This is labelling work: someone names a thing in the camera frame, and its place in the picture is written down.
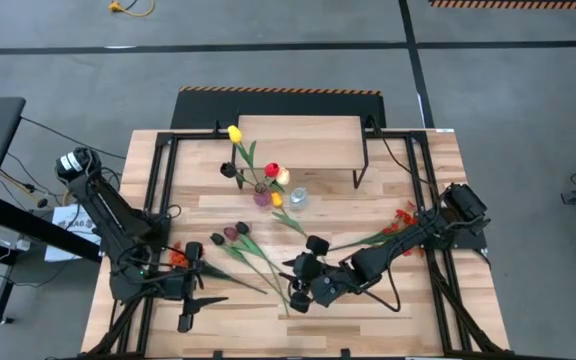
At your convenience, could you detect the clear ribbed glass vase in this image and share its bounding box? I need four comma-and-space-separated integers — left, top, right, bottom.
289, 187, 309, 211

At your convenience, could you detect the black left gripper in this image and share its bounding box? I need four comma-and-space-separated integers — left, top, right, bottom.
160, 243, 229, 332

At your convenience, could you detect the orange artificial flower bunch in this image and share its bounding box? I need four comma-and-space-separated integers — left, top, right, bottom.
167, 242, 269, 295

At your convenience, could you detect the red artificial flower bunch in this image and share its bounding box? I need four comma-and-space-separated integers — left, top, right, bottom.
327, 199, 425, 257

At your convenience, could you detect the cream artificial tulip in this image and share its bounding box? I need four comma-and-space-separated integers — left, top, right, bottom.
267, 167, 292, 194

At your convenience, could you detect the white power strip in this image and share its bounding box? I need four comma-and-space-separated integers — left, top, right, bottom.
0, 225, 33, 254

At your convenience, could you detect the hazard striped floor mat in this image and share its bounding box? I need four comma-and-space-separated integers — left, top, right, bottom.
170, 85, 387, 130
427, 0, 576, 10

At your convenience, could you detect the white printed paper sheet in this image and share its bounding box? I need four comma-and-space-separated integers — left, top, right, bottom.
43, 204, 102, 264

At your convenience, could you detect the small wooden shelf stand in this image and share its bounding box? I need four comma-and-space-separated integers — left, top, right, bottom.
235, 113, 370, 191

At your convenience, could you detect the black floor cable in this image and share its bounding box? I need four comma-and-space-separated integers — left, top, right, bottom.
19, 116, 128, 161

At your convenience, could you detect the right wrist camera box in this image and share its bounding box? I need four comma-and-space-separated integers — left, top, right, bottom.
296, 253, 323, 280

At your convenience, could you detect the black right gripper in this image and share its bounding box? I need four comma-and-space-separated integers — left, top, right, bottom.
278, 235, 330, 314

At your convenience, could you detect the yellow floor cable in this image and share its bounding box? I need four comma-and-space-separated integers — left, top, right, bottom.
107, 0, 156, 18

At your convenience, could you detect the maroon artificial tulip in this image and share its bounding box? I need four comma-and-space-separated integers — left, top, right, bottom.
222, 227, 284, 281

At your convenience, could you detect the pink glass vase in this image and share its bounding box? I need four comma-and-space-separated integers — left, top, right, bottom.
253, 184, 273, 209

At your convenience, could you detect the yellow artificial tulip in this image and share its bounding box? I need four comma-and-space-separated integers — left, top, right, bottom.
226, 124, 264, 189
270, 192, 309, 239

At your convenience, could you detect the red artificial tulip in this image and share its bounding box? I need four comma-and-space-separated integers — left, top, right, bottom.
262, 162, 282, 194

